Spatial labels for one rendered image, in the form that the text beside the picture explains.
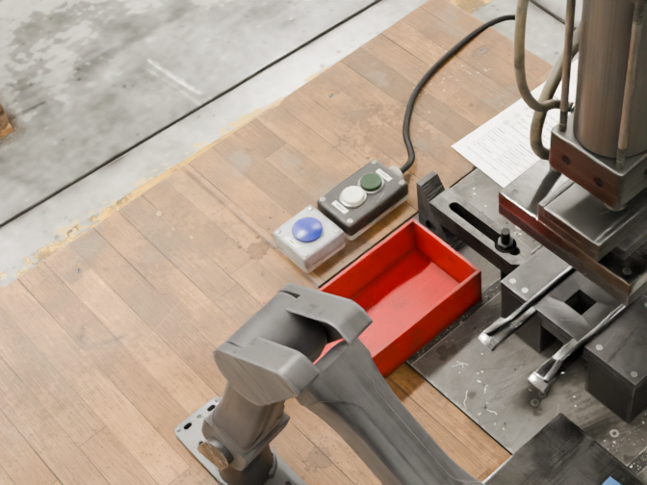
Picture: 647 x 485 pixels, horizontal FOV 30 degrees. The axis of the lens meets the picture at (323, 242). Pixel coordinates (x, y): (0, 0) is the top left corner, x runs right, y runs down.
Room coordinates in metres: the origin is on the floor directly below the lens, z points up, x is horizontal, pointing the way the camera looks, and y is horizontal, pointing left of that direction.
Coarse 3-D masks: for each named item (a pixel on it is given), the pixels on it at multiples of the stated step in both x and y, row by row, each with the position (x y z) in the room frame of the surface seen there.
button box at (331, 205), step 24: (456, 48) 1.32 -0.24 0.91; (432, 72) 1.28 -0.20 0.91; (408, 120) 1.19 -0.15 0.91; (408, 144) 1.14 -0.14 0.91; (360, 168) 1.09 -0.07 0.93; (384, 168) 1.09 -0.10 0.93; (408, 168) 1.10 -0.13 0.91; (336, 192) 1.06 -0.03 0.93; (384, 192) 1.04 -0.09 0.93; (336, 216) 1.02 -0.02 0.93; (360, 216) 1.01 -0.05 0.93; (384, 216) 1.03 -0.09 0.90
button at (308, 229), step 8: (296, 224) 1.01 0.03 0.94; (304, 224) 1.01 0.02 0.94; (312, 224) 1.00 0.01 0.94; (320, 224) 1.00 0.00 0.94; (296, 232) 1.00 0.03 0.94; (304, 232) 0.99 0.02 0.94; (312, 232) 0.99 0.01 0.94; (320, 232) 0.99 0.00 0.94; (304, 240) 0.98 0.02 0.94; (312, 240) 0.98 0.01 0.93
